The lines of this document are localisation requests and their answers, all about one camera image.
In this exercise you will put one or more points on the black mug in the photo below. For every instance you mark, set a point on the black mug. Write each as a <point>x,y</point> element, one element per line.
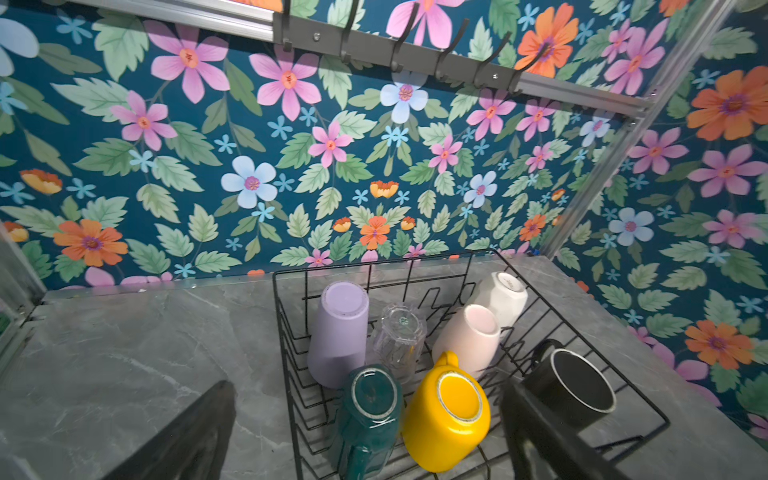
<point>569,385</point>

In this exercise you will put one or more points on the black wire dish rack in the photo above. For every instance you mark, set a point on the black wire dish rack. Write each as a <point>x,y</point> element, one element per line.
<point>435,289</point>

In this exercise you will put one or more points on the dark green mug cream inside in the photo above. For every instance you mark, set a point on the dark green mug cream inside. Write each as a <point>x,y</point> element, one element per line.
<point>367,422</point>

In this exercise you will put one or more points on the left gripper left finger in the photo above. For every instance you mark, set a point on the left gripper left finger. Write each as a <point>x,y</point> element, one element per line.
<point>192,446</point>

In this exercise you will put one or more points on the black hook rail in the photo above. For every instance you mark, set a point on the black hook rail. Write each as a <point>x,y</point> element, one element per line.
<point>398,54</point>

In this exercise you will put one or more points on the lilac plastic tumbler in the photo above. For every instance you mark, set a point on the lilac plastic tumbler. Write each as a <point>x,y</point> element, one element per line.
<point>338,340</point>

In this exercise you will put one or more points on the yellow mug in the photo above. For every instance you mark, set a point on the yellow mug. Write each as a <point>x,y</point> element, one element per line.
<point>448,416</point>

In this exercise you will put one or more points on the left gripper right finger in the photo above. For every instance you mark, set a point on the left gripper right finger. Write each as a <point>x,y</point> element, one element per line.
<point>542,446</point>

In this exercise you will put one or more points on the white ceramic mug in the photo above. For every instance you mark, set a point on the white ceramic mug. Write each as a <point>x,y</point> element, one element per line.
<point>504,295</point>

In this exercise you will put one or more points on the clear glass cup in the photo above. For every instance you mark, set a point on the clear glass cup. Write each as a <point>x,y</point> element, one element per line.
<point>397,341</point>

